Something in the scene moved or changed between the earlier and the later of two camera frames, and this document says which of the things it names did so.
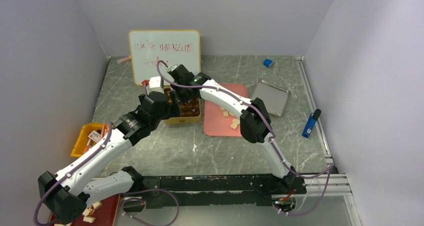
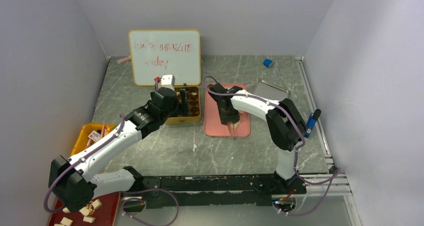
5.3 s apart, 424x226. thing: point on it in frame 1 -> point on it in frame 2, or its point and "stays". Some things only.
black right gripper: [184, 93] -> [228, 117]
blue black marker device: [311, 123] stays
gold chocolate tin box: [190, 110] stays
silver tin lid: [274, 98] stays
